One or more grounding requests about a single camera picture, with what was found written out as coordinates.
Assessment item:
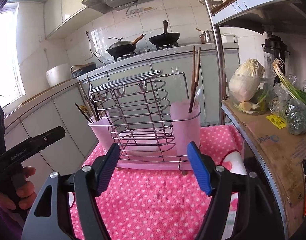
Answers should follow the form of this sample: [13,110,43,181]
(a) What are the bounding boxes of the gold flower spoon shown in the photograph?
[79,105,90,117]

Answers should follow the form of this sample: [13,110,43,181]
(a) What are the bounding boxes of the clear plastic fork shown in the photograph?
[171,66,182,101]

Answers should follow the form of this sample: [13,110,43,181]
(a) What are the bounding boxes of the black spoon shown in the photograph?
[75,103,92,123]

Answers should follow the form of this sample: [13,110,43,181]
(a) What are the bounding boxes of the clear plastic spoon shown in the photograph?
[193,86,202,108]

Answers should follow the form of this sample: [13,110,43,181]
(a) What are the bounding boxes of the left hand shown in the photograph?
[0,164,36,226]

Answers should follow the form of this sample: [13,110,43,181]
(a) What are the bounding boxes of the pink utensil cup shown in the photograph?
[170,100,201,157]
[88,116,114,152]

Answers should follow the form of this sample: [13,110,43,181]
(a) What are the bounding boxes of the pink plastic drip tray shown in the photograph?
[114,128,192,172]

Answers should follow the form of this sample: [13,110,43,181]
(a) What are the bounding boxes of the pink polka dot cloth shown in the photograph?
[96,125,246,239]

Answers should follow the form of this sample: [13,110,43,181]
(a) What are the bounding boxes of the cardboard box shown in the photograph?
[222,100,306,238]

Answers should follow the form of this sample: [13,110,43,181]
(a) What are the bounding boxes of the clear plastic container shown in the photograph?
[225,68,276,115]

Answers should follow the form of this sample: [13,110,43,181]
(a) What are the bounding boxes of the napa cabbage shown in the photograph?
[229,59,265,102]

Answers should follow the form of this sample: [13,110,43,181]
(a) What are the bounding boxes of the black electric cooker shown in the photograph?
[70,62,97,80]

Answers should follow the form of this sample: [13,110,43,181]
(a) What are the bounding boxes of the white rice cooker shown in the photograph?
[46,63,71,87]

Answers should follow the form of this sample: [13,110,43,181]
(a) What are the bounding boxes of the bagged green vegetables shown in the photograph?
[268,83,306,135]

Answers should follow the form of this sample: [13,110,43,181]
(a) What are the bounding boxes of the black wok with lid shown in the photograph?
[106,34,145,57]

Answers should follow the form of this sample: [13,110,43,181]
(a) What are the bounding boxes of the gas stove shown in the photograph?
[114,42,178,62]

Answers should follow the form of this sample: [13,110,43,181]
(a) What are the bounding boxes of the green onions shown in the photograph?
[272,59,306,105]

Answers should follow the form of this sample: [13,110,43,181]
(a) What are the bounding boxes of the black frying pan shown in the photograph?
[149,20,180,49]

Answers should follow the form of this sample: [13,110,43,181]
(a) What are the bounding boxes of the black blender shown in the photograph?
[261,32,290,76]

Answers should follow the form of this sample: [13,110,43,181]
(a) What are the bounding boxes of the metal wire utensil rack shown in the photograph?
[86,69,202,173]

